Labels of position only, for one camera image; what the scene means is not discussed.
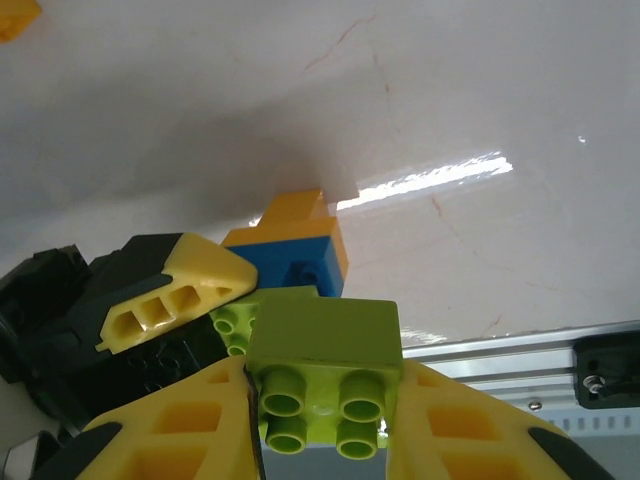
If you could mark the orange two-by-two lego brick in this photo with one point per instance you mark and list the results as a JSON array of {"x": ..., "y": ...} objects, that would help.
[
  {"x": 292, "y": 205},
  {"x": 15, "y": 20}
]

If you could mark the blue two-by-four lego brick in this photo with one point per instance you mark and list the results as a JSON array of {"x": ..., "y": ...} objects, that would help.
[{"x": 280, "y": 260}]

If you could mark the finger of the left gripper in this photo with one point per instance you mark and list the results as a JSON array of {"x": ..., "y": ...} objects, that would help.
[
  {"x": 150, "y": 370},
  {"x": 200, "y": 270}
]

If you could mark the green two-by-two lego brick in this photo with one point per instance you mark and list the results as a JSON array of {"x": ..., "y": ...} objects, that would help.
[{"x": 325, "y": 330}]

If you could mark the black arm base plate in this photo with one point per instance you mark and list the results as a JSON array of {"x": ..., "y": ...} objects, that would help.
[{"x": 620, "y": 360}]

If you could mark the orange two-by-four lego brick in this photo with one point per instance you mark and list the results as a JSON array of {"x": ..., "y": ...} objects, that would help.
[{"x": 310, "y": 227}]

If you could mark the long aluminium mounting rail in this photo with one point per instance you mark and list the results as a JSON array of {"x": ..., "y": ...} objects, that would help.
[{"x": 500, "y": 360}]

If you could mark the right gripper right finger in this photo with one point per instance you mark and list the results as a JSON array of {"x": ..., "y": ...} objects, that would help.
[{"x": 425, "y": 400}]

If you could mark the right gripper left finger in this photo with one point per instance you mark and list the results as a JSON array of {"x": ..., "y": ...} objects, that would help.
[{"x": 215, "y": 395}]

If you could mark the green two-by-four lego brick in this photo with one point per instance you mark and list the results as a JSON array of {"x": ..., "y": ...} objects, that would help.
[{"x": 235, "y": 320}]

